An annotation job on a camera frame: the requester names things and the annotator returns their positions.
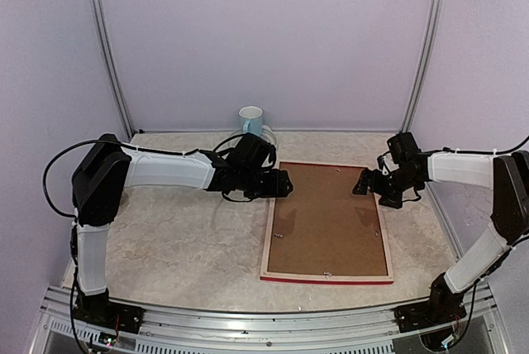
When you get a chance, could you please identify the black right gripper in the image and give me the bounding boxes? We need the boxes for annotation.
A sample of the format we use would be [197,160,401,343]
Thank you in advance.
[353,167,421,208]

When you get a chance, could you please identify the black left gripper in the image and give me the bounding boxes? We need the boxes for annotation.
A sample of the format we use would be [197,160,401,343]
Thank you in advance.
[239,168,294,200]

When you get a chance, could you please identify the brown cardboard backing board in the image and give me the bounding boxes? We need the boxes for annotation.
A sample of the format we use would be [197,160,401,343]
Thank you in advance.
[266,163,389,277]

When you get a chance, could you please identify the red wooden picture frame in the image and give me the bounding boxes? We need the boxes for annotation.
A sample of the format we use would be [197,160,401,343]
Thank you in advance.
[260,160,394,285]

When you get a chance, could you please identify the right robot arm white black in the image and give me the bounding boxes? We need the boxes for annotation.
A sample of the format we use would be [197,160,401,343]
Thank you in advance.
[352,150,528,331]

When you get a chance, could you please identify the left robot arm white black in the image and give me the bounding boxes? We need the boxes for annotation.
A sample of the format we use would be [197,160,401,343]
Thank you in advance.
[72,133,293,325]

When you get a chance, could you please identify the striped ceramic plate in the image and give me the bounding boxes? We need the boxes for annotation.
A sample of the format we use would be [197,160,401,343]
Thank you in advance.
[230,124,279,150]

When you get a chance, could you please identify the light blue ceramic mug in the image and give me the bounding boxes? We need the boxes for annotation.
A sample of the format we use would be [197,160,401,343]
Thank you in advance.
[238,106,263,136]

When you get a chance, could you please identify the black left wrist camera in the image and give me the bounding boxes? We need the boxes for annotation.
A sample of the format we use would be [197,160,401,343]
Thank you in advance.
[226,133,277,170]

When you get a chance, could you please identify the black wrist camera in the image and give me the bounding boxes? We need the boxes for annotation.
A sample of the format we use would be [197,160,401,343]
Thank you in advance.
[377,132,421,171]
[226,133,277,170]

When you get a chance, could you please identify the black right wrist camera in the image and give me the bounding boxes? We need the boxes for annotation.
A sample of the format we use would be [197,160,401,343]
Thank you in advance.
[377,132,421,171]

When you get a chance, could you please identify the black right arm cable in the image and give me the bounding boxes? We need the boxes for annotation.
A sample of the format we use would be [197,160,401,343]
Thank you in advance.
[441,135,529,155]

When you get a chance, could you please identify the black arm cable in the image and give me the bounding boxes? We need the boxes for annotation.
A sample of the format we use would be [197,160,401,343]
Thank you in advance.
[43,138,199,351]
[441,135,529,155]

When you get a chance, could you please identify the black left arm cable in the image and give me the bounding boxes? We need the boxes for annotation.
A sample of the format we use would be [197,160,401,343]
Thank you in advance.
[43,138,199,351]

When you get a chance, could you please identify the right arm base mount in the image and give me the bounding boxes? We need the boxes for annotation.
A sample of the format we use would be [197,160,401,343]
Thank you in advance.
[394,287,467,333]

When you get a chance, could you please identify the right aluminium corner post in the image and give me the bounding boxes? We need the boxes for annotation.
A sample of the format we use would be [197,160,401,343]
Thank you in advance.
[399,0,443,132]

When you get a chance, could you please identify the aluminium corner post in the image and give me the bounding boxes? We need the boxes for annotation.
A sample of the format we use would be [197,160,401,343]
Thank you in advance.
[399,0,443,132]
[90,0,135,139]

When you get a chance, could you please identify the aluminium front rail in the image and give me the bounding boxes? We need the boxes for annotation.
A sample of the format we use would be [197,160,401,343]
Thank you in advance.
[28,283,508,354]

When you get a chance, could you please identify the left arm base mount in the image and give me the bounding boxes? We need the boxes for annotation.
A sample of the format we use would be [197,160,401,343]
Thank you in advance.
[74,301,145,334]

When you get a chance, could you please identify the left aluminium corner post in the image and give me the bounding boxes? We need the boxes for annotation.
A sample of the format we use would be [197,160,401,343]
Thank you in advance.
[90,0,135,139]

